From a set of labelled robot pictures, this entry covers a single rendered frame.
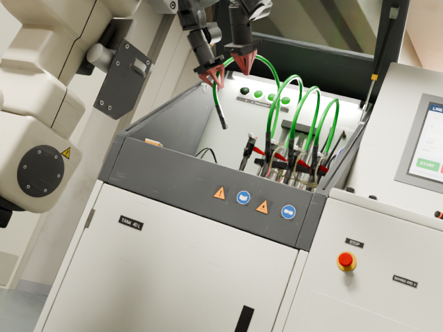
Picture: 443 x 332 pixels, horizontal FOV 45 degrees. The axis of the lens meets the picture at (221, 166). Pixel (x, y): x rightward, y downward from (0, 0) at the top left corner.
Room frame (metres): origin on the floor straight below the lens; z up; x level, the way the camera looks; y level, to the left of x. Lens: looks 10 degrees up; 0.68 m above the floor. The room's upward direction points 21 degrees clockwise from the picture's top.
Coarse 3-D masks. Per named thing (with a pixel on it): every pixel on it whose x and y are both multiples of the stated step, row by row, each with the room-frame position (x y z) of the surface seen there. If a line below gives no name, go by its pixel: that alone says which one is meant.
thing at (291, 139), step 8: (312, 88) 1.66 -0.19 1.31; (304, 96) 1.61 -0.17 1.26; (320, 96) 1.78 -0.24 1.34; (296, 112) 1.60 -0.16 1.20; (296, 120) 1.60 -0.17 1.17; (312, 120) 1.84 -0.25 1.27; (312, 128) 1.84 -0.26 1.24; (288, 152) 1.68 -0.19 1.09; (288, 160) 1.70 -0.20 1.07; (304, 160) 1.85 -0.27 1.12
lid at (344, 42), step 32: (224, 0) 1.92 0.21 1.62; (288, 0) 1.81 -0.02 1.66; (320, 0) 1.75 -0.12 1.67; (352, 0) 1.69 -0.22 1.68; (384, 0) 1.62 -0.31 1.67; (224, 32) 2.04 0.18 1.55; (256, 32) 1.99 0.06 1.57; (288, 32) 1.92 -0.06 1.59; (320, 32) 1.85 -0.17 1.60; (352, 32) 1.79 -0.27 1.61; (384, 32) 1.71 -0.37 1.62; (256, 64) 2.09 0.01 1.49; (288, 64) 2.01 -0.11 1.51; (320, 64) 1.94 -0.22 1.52; (352, 64) 1.87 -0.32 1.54; (384, 64) 1.81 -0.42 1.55; (352, 96) 1.99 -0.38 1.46
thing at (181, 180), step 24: (144, 144) 1.64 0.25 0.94; (120, 168) 1.66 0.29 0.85; (144, 168) 1.63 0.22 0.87; (168, 168) 1.60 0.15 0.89; (192, 168) 1.58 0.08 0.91; (216, 168) 1.55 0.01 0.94; (144, 192) 1.62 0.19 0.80; (168, 192) 1.59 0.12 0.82; (192, 192) 1.57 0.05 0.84; (264, 192) 1.49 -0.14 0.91; (288, 192) 1.47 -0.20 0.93; (312, 192) 1.45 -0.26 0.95; (216, 216) 1.53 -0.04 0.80; (240, 216) 1.51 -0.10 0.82; (264, 216) 1.48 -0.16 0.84; (288, 240) 1.45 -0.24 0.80
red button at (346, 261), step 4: (344, 252) 1.39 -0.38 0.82; (348, 252) 1.39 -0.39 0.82; (340, 256) 1.36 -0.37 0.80; (344, 256) 1.36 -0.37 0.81; (348, 256) 1.35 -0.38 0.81; (352, 256) 1.39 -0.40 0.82; (336, 260) 1.40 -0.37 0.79; (340, 260) 1.36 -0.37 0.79; (344, 260) 1.36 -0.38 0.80; (348, 260) 1.35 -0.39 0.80; (352, 260) 1.35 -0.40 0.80; (356, 260) 1.38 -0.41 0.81; (340, 264) 1.36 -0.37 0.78; (344, 264) 1.35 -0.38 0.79; (348, 264) 1.35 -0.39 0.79; (352, 264) 1.38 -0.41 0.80; (356, 264) 1.38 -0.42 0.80; (340, 268) 1.39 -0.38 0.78; (344, 268) 1.39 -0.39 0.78; (348, 268) 1.39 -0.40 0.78; (352, 268) 1.38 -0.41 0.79
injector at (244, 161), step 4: (248, 140) 1.79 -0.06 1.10; (252, 140) 1.78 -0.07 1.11; (248, 144) 1.79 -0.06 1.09; (252, 144) 1.79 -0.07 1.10; (244, 148) 1.77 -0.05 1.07; (248, 148) 1.78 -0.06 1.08; (252, 148) 1.79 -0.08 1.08; (244, 152) 1.78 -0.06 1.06; (248, 152) 1.78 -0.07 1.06; (244, 156) 1.79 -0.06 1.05; (248, 156) 1.79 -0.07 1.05; (244, 160) 1.79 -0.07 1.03; (240, 164) 1.80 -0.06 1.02; (244, 164) 1.79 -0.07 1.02; (240, 168) 1.79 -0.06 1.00; (244, 168) 1.79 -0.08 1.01
